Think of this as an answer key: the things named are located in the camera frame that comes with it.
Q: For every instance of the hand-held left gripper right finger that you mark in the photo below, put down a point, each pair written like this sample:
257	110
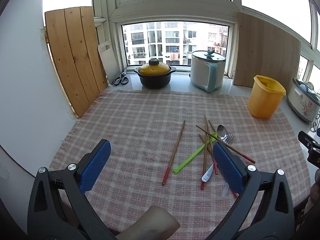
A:
227	166

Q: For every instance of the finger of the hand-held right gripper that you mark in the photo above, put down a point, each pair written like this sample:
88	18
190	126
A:
306	138
315	157

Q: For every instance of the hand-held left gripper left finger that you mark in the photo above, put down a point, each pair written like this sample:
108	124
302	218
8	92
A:
96	166

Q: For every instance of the white plastic spoon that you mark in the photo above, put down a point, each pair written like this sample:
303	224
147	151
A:
207	176

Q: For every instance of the green plastic spoon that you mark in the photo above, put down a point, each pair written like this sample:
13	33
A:
190	160

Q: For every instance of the yellow plastic container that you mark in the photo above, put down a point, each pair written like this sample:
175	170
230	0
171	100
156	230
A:
262	100

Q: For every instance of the person's left hand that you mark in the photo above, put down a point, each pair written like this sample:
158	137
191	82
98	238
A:
150	225

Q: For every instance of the white floral rice cooker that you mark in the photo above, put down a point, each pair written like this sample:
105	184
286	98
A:
300	105

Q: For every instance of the grey-rimmed glass cooker lid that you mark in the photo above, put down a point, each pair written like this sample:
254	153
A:
303	87

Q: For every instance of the pink plaid tablecloth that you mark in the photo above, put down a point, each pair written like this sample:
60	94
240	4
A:
140	120

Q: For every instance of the light wooden board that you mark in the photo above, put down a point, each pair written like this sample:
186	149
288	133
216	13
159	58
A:
265	52

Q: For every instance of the white teal electric pot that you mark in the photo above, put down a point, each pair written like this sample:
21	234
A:
200	72

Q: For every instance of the black clay pot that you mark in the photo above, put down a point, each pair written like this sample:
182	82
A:
155	81

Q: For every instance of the white cutting board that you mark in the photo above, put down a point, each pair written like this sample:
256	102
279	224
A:
108	62

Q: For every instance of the pine plank board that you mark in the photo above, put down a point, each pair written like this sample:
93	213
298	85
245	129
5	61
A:
75	60

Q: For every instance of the glass lid teal knob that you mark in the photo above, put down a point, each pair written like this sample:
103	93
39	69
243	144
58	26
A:
207	57

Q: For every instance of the yellow clay pot lid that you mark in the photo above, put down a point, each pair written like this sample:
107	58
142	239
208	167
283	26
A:
155	68

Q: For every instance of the apartment buildings outside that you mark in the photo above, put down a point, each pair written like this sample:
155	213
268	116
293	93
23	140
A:
160	42

